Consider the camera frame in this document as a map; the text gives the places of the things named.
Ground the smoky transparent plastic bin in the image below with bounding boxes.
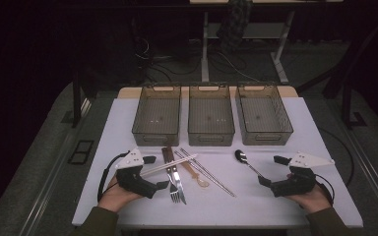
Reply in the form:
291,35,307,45
235,84,294,147
131,84,182,148
187,84,236,148

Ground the tangle of floor cables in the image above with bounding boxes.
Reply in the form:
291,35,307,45
133,35,260,84

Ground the person's left hand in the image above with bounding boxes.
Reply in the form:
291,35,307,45
97,176,144,213

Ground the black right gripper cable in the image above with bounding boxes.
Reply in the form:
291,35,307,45
314,173,336,207

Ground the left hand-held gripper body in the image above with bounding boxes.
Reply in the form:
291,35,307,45
115,147,160,200

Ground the metal spoon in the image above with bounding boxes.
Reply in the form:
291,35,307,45
234,148,264,180

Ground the wooden-handled fork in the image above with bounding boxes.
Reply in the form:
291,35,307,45
161,147,182,204

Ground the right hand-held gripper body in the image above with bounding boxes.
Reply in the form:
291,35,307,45
270,150,336,198

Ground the thin black floor cable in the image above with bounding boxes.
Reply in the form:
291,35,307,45
318,127,355,187

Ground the black metal stand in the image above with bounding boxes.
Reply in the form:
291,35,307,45
71,70,95,129
296,13,369,130

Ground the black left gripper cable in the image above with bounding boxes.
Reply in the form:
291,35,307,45
97,150,131,202

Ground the white chopstick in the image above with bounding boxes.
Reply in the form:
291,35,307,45
141,154,198,177

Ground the person's right hand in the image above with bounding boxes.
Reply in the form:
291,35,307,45
283,182,333,214

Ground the desk with white legs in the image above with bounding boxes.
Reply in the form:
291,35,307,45
189,0,345,85

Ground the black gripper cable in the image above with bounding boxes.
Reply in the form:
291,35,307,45
314,173,336,207
97,150,131,202

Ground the wooden spoon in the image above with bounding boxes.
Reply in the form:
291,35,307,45
176,158,211,189

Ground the dark patterned cloth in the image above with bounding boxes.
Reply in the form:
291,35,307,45
216,0,253,51

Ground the black floor socket frame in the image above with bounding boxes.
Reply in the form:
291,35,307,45
67,140,95,165

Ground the metal chopstick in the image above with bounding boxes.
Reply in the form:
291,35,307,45
173,150,230,195
179,147,237,198

